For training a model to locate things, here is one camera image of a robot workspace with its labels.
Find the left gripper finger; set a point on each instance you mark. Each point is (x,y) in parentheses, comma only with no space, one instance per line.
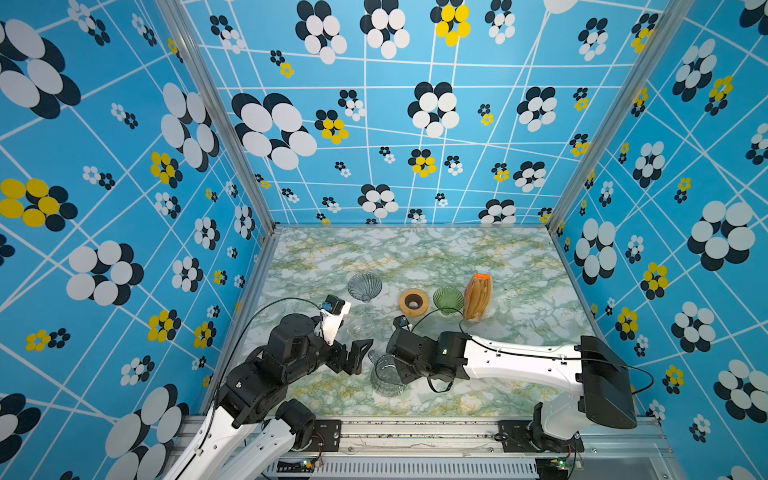
(353,365)
(359,349)

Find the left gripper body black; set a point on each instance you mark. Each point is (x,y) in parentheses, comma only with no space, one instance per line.
(335,354)

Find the ribbed glass carafe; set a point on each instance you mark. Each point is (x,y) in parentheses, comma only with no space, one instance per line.
(384,375)

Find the green glass dripper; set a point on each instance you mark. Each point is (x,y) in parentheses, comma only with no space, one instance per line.
(448,300)

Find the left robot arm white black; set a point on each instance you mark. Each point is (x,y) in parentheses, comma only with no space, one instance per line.
(253,423)

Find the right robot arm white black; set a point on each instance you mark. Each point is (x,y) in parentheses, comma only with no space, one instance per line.
(594,383)

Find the left circuit board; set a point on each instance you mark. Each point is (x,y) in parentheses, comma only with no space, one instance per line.
(304,466)

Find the circuit board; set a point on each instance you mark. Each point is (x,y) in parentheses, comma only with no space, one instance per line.
(552,469)
(304,466)

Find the right circuit board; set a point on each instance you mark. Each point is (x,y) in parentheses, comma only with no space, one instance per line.
(552,469)

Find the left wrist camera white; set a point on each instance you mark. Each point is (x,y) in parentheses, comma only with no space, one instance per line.
(333,310)

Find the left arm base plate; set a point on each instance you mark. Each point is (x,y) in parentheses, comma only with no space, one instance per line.
(321,435)

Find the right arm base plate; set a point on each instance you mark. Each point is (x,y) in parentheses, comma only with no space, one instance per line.
(517,436)

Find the aluminium front rail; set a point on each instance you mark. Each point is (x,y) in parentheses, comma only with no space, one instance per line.
(464,448)

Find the left aluminium corner post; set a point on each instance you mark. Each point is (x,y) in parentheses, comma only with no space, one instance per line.
(181,31)

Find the aluminium corner post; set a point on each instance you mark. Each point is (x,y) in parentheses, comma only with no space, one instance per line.
(181,31)
(669,24)

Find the right aluminium corner post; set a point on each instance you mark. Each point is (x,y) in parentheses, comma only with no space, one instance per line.
(669,24)

